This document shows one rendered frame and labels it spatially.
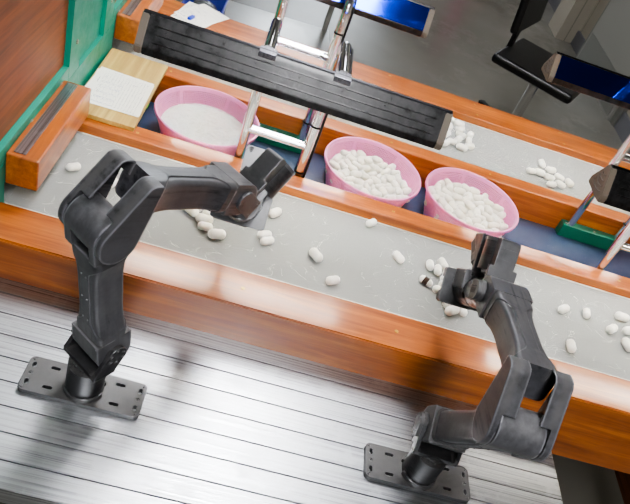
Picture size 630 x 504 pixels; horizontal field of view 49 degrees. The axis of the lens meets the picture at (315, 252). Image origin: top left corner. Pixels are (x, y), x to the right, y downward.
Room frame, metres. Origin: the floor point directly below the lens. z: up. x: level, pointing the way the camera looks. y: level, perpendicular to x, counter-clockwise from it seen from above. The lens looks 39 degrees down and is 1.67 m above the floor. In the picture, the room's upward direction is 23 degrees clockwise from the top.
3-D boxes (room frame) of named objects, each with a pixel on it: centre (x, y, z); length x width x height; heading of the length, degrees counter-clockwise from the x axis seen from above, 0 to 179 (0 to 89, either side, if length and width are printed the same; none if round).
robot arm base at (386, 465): (0.78, -0.32, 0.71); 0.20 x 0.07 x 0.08; 100
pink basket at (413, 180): (1.55, -0.05, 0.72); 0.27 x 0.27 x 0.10
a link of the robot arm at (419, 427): (0.78, -0.32, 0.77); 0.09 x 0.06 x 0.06; 97
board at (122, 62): (1.43, 0.59, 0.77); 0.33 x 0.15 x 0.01; 10
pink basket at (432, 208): (1.60, -0.33, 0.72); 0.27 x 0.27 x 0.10
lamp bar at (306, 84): (1.22, 0.16, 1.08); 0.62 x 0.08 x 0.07; 100
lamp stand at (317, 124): (1.30, 0.17, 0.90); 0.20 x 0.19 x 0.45; 100
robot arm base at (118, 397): (0.67, 0.27, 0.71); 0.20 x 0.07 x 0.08; 100
